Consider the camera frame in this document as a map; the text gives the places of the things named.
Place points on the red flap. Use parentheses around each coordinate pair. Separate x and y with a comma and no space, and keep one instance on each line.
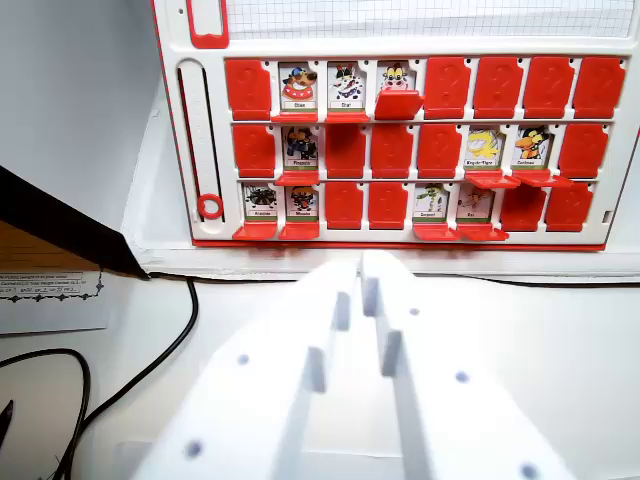
(299,231)

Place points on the white printed paper sheet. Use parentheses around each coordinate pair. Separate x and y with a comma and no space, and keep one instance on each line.
(50,315)

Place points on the small dark pointed object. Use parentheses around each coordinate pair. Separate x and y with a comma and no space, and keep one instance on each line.
(6,420)

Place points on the red and white game board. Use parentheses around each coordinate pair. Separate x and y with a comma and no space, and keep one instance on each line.
(172,150)

